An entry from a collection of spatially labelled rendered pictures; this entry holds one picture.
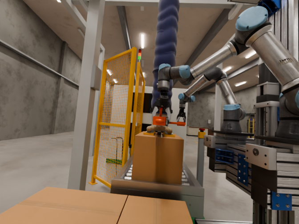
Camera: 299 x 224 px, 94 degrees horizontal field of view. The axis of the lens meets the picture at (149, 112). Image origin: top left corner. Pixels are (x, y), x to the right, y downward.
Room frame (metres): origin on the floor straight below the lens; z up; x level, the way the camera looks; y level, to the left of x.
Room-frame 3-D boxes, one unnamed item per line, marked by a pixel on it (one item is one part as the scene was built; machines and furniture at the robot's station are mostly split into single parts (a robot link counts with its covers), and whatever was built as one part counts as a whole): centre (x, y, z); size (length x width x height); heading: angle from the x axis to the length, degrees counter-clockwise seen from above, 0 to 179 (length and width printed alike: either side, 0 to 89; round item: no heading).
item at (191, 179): (2.25, -0.49, 0.50); 2.31 x 0.05 x 0.19; 177
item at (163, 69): (0.86, -0.08, 1.38); 0.09 x 0.08 x 0.11; 61
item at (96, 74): (1.89, 0.77, 1.62); 0.20 x 0.05 x 0.30; 177
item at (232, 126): (1.16, -0.68, 1.09); 0.15 x 0.15 x 0.10
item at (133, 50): (2.14, 0.56, 1.05); 0.87 x 0.10 x 2.10; 49
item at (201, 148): (1.64, -0.63, 0.50); 0.07 x 0.07 x 1.00; 87
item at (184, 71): (0.83, -0.17, 1.38); 0.11 x 0.11 x 0.08; 61
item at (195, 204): (1.09, -0.10, 0.47); 0.70 x 0.03 x 0.15; 87
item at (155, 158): (1.44, -0.12, 0.75); 0.60 x 0.40 x 0.40; 176
